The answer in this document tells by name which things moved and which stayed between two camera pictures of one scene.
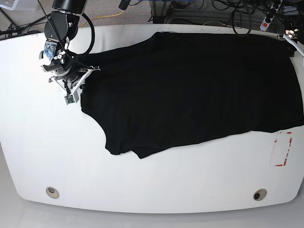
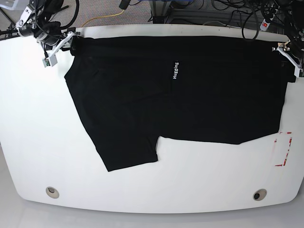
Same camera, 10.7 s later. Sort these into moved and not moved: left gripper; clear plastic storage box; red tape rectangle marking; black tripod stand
Moved: left gripper
Not moved: red tape rectangle marking; clear plastic storage box; black tripod stand
